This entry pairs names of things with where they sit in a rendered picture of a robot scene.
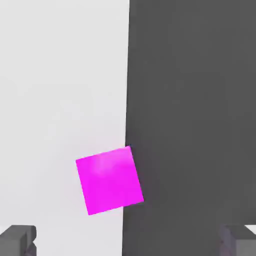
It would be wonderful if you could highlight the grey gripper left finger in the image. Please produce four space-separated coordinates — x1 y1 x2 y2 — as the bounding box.
0 224 38 256

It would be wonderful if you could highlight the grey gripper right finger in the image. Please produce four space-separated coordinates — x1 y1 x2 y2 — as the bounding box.
219 224 256 256

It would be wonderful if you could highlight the small magenta cube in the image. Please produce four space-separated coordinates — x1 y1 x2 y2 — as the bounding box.
75 145 145 216

